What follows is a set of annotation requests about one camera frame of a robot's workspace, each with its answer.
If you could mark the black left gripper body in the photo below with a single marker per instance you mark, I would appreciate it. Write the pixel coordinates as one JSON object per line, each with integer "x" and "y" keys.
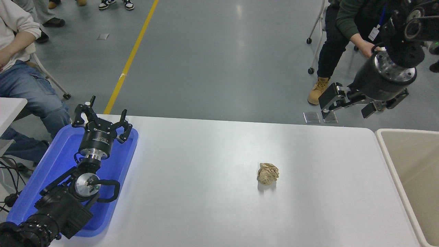
{"x": 97, "y": 140}

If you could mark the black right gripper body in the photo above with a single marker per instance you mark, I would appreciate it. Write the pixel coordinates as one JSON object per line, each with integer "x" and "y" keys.
{"x": 377, "y": 84}

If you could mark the tan paper ball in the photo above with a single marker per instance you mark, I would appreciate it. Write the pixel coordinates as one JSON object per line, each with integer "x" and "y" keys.
{"x": 267, "y": 174}

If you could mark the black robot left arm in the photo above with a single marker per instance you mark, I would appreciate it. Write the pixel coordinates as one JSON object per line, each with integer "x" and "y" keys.
{"x": 61, "y": 209}

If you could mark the person's right forearm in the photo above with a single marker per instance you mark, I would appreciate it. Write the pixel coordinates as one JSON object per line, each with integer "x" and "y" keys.
{"x": 346, "y": 27}

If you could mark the person's bare forearm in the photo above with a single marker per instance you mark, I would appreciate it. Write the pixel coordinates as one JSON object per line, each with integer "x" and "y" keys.
{"x": 17, "y": 46}

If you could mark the person's right hand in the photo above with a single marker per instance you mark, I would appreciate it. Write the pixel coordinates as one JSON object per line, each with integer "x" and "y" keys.
{"x": 366, "y": 48}

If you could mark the grey seat wheeled chair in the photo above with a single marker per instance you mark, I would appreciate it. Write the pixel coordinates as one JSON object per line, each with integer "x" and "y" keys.
{"x": 310, "y": 71}

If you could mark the person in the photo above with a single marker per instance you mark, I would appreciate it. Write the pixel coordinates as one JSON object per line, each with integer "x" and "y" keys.
{"x": 53, "y": 4}
{"x": 329, "y": 51}
{"x": 24, "y": 85}
{"x": 107, "y": 4}
{"x": 53, "y": 22}

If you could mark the blue plastic tray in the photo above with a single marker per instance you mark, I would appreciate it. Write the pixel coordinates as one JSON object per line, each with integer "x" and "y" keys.
{"x": 55, "y": 161}

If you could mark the white id badge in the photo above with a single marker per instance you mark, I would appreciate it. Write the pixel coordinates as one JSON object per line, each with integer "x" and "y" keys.
{"x": 374, "y": 33}

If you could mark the large pale bin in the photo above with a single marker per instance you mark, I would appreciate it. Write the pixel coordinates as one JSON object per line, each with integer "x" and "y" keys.
{"x": 415, "y": 161}

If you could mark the white side table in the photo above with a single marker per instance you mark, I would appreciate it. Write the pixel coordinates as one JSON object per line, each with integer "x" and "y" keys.
{"x": 10, "y": 109}

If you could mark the small silver floor plate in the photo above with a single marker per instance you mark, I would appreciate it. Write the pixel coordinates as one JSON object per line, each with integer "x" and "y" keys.
{"x": 103, "y": 36}

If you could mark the white frame chair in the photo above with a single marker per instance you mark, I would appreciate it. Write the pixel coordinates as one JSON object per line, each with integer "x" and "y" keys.
{"x": 67, "y": 96}

